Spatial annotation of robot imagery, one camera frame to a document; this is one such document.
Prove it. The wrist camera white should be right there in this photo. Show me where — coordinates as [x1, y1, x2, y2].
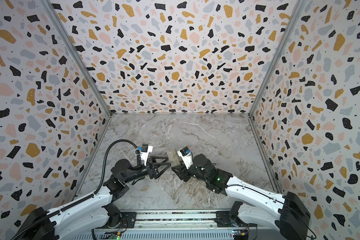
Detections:
[177, 147, 193, 170]
[137, 144, 153, 167]

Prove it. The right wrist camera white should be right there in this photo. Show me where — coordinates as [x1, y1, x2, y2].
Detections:
[177, 147, 193, 170]

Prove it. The right electronics board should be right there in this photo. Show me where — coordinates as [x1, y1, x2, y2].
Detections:
[232, 229, 249, 240]

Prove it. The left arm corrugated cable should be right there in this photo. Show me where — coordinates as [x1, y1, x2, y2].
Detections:
[10, 139, 142, 240]

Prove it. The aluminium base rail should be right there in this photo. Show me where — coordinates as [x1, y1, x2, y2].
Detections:
[91, 209, 289, 240]

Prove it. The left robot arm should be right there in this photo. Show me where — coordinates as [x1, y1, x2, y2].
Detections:
[13, 156, 171, 240]

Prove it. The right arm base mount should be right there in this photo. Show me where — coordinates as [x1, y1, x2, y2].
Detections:
[215, 201, 257, 228]

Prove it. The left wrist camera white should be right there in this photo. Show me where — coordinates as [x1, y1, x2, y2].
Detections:
[137, 144, 153, 167]

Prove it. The white remote control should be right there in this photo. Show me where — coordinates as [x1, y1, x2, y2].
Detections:
[167, 148, 183, 169]

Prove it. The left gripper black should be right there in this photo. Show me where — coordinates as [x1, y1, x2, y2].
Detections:
[123, 156, 170, 185]

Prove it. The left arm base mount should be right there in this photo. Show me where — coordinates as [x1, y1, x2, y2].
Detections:
[98, 212, 137, 230]

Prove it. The electronics board with wires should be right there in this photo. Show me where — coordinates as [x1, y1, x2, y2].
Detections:
[104, 231, 125, 240]

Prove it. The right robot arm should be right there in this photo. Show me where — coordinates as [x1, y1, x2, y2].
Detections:
[168, 149, 311, 240]

